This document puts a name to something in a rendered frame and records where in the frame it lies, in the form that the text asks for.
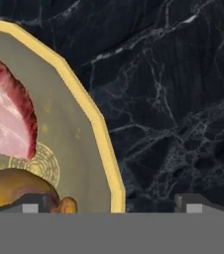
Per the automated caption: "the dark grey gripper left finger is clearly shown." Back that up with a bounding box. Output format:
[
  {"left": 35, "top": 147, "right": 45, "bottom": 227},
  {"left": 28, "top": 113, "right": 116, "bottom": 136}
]
[{"left": 0, "top": 192, "right": 52, "bottom": 214}]

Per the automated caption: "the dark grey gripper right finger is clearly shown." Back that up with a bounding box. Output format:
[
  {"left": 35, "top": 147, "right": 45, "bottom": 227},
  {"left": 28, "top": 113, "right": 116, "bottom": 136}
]
[{"left": 173, "top": 192, "right": 224, "bottom": 214}]

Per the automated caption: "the brown chicken drumstick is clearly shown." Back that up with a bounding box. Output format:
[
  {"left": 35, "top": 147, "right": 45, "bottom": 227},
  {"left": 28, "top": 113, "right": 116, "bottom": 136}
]
[{"left": 0, "top": 168, "right": 78, "bottom": 214}]

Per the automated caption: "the yellow-rimmed grey bowl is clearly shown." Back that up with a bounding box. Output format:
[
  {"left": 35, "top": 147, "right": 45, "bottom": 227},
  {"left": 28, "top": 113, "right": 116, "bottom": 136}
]
[{"left": 0, "top": 16, "right": 127, "bottom": 214}]

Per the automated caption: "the raw red steak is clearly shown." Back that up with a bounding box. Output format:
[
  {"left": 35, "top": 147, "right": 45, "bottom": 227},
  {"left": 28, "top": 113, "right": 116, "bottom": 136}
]
[{"left": 0, "top": 51, "right": 39, "bottom": 162}]

